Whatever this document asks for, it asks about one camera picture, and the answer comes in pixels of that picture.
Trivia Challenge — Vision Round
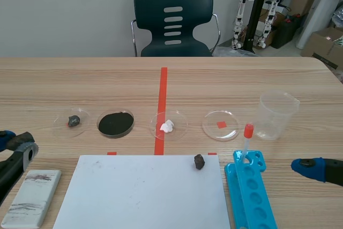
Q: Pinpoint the small white humanoid robot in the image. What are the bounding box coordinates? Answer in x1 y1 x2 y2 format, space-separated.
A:
230 0 262 50
257 0 282 49

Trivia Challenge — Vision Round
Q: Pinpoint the glass dish with black powder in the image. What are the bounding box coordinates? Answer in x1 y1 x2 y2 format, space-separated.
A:
96 109 136 139

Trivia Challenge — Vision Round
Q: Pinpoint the small white streak tile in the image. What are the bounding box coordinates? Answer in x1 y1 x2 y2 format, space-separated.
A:
1 169 62 228

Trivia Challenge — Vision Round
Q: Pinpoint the clear plastic beaker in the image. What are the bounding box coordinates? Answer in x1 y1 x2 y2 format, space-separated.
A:
252 90 301 141

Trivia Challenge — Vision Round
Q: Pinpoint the small grey stone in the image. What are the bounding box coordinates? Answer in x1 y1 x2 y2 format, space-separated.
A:
67 115 82 128

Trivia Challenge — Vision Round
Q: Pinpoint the turquoise rack with round holes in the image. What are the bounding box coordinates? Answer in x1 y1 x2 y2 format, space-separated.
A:
224 149 278 229

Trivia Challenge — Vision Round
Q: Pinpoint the small dark mineral stone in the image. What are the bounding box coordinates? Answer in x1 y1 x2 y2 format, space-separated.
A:
5 131 36 151

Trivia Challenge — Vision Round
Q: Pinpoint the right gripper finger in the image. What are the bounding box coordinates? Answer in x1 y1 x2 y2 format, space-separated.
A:
291 157 343 187

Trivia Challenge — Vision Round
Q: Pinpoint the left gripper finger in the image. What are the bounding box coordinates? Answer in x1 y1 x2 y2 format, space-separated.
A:
0 130 17 152
0 143 40 206

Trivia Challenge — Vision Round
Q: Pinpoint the white lump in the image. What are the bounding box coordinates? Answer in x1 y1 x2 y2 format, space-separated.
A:
159 119 175 134

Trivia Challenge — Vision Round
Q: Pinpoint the white sheet of paper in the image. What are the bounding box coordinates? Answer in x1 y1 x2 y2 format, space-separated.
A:
52 154 232 229

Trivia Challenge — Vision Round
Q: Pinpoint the clear glass dish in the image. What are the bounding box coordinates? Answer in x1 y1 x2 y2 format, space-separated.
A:
202 110 240 142
149 110 189 142
53 107 91 139

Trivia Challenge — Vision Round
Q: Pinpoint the black metal rail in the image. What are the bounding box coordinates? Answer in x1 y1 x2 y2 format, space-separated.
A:
242 0 273 53

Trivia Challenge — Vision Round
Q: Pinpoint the small dark brown stone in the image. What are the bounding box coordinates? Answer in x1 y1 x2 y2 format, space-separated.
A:
193 153 207 171

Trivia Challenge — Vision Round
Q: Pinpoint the dropper with red bulb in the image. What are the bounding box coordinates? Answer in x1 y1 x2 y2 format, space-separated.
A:
242 123 255 163

